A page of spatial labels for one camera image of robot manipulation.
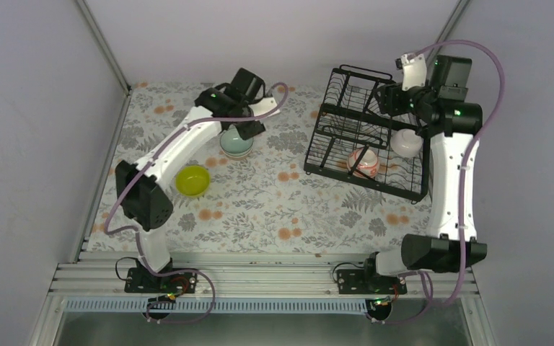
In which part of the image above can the floral table mat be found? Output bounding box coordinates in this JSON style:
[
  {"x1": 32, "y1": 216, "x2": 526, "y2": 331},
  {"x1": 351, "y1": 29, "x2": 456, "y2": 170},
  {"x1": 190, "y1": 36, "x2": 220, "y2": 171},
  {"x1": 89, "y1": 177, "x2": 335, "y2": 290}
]
[{"x1": 88, "y1": 81, "x2": 445, "y2": 255}]

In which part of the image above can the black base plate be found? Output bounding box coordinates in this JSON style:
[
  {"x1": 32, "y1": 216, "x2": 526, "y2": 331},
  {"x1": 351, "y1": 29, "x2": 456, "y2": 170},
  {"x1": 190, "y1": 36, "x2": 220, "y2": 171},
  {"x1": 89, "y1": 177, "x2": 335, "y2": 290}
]
[
  {"x1": 331, "y1": 262, "x2": 408, "y2": 295},
  {"x1": 123, "y1": 267, "x2": 198, "y2": 296}
]

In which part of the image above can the black wire dish rack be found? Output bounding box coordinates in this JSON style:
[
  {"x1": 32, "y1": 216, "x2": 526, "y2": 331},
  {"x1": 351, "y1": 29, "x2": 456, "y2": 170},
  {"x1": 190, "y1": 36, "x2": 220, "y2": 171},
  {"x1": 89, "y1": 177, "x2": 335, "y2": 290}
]
[{"x1": 304, "y1": 64, "x2": 431, "y2": 203}]

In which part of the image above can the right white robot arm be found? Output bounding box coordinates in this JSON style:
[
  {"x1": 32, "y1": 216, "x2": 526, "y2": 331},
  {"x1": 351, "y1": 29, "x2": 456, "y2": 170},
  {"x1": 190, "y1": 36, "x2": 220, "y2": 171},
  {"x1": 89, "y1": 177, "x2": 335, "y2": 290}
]
[{"x1": 361, "y1": 53, "x2": 487, "y2": 293}]

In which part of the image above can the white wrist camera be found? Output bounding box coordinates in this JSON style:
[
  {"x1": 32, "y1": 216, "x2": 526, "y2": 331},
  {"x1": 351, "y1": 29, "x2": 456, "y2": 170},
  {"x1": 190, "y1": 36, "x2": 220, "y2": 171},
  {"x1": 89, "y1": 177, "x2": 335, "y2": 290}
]
[
  {"x1": 395, "y1": 53, "x2": 427, "y2": 91},
  {"x1": 249, "y1": 97, "x2": 278, "y2": 117}
]

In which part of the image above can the red white patterned bowl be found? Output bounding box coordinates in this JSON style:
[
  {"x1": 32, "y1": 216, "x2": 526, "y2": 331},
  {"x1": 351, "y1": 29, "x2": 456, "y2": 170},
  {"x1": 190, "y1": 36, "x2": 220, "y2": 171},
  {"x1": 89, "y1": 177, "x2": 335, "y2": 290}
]
[{"x1": 346, "y1": 147, "x2": 379, "y2": 178}]

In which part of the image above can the pale green bowl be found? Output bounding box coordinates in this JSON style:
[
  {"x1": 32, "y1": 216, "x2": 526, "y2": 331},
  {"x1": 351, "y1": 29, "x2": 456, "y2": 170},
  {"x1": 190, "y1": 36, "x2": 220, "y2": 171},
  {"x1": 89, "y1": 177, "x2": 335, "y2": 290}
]
[{"x1": 219, "y1": 128, "x2": 254, "y2": 153}]

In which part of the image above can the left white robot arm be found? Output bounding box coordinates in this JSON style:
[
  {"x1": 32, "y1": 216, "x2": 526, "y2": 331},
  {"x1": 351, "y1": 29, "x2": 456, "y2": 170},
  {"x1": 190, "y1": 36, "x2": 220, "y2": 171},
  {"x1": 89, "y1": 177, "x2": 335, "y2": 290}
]
[{"x1": 110, "y1": 68, "x2": 284, "y2": 292}]

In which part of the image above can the yellow-green bowl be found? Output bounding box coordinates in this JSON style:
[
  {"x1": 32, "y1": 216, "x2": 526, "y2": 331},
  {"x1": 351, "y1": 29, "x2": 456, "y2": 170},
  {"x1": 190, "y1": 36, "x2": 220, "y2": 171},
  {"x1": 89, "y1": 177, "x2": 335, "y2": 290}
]
[{"x1": 175, "y1": 165, "x2": 211, "y2": 198}]

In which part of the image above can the aluminium mounting rail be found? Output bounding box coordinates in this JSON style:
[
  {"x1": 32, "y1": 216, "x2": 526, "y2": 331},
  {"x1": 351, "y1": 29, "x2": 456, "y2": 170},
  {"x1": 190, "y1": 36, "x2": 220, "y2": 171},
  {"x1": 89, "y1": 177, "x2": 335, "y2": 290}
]
[{"x1": 48, "y1": 253, "x2": 480, "y2": 315}]

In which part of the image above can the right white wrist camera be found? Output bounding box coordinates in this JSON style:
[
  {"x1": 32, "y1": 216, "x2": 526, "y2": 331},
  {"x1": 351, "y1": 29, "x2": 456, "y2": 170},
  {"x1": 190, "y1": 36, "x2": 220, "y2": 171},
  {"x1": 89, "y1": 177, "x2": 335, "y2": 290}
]
[{"x1": 395, "y1": 53, "x2": 427, "y2": 91}]

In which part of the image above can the beige patterned bowl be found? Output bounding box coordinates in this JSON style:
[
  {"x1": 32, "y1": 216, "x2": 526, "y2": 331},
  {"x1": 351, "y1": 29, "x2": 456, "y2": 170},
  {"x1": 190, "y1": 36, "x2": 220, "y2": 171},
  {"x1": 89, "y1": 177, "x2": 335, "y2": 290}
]
[{"x1": 223, "y1": 148, "x2": 252, "y2": 161}]

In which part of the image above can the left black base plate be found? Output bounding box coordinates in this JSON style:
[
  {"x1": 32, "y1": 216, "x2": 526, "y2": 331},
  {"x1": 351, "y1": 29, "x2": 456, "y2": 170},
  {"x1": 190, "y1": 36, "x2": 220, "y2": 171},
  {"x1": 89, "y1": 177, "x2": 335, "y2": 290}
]
[{"x1": 123, "y1": 267, "x2": 198, "y2": 296}]

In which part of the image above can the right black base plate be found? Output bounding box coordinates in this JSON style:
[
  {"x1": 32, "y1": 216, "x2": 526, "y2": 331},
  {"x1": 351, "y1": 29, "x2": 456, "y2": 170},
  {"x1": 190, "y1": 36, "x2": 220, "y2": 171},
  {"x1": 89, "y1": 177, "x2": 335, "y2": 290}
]
[{"x1": 331, "y1": 262, "x2": 408, "y2": 295}]

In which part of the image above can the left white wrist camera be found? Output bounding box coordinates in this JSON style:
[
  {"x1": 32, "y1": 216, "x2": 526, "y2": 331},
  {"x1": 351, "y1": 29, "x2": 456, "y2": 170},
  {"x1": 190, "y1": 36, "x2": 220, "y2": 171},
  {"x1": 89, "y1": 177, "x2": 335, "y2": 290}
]
[{"x1": 249, "y1": 97, "x2": 278, "y2": 117}]

